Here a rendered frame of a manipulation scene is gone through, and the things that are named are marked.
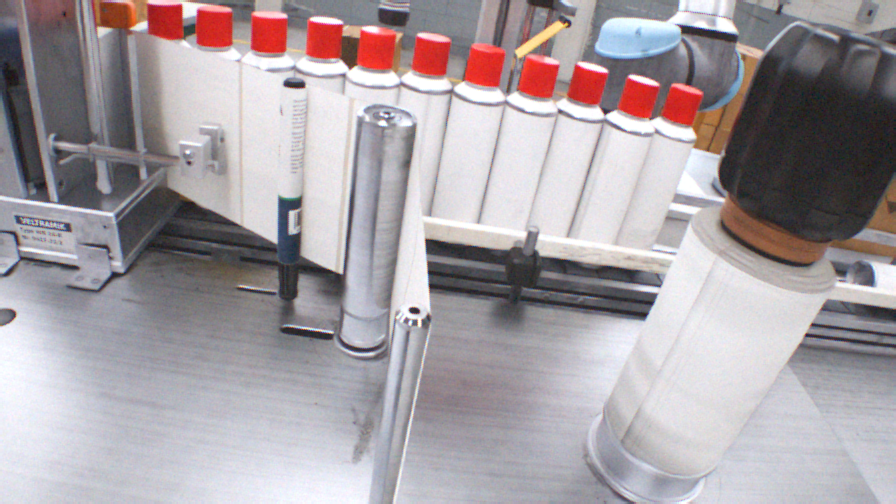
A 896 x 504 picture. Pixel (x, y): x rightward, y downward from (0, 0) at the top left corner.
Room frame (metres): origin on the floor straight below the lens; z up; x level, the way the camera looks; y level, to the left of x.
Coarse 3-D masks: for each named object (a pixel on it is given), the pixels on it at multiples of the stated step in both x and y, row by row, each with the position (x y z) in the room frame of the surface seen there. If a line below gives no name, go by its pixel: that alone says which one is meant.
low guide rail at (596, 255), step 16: (432, 224) 0.48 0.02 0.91; (448, 224) 0.48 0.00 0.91; (464, 224) 0.49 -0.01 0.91; (448, 240) 0.48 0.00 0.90; (464, 240) 0.48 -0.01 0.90; (480, 240) 0.48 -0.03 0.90; (496, 240) 0.48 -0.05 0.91; (512, 240) 0.49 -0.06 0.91; (544, 240) 0.49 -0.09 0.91; (560, 240) 0.49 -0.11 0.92; (576, 240) 0.50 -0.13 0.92; (560, 256) 0.49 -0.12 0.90; (576, 256) 0.49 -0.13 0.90; (592, 256) 0.50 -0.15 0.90; (608, 256) 0.50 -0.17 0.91; (624, 256) 0.50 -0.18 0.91; (640, 256) 0.50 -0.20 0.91; (656, 256) 0.50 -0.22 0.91; (672, 256) 0.51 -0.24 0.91; (656, 272) 0.50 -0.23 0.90; (848, 288) 0.53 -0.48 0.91; (864, 288) 0.54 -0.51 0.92; (880, 304) 0.54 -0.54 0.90
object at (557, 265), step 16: (192, 208) 0.47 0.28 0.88; (224, 224) 0.46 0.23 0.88; (432, 240) 0.50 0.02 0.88; (448, 256) 0.48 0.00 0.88; (464, 256) 0.48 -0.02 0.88; (480, 256) 0.49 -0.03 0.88; (496, 256) 0.50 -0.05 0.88; (560, 272) 0.49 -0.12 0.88; (576, 272) 0.50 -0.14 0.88; (592, 272) 0.50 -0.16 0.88; (608, 272) 0.51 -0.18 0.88; (624, 272) 0.52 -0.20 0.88; (640, 272) 0.52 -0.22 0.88; (832, 304) 0.54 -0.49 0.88; (848, 304) 0.55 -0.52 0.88; (864, 304) 0.56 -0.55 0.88
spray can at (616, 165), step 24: (624, 96) 0.53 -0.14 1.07; (648, 96) 0.52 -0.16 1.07; (624, 120) 0.52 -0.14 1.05; (648, 120) 0.53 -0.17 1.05; (600, 144) 0.53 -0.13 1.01; (624, 144) 0.51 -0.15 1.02; (648, 144) 0.52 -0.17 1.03; (600, 168) 0.52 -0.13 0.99; (624, 168) 0.51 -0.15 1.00; (600, 192) 0.51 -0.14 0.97; (624, 192) 0.51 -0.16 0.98; (576, 216) 0.53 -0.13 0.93; (600, 216) 0.51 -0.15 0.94; (600, 240) 0.51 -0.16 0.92; (576, 264) 0.51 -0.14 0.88; (600, 264) 0.51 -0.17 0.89
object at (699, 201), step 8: (680, 192) 0.58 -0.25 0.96; (688, 192) 0.59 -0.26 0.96; (672, 200) 0.58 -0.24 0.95; (680, 200) 0.58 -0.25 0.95; (688, 200) 0.58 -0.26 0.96; (696, 200) 0.58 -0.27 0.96; (704, 200) 0.58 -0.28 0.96; (712, 200) 0.59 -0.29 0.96; (720, 200) 0.59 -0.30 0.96; (864, 232) 0.61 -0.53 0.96; (872, 232) 0.61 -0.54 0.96; (880, 232) 0.62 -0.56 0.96; (888, 232) 0.63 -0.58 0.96; (872, 240) 0.61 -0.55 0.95; (880, 240) 0.61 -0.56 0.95; (888, 240) 0.61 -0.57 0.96
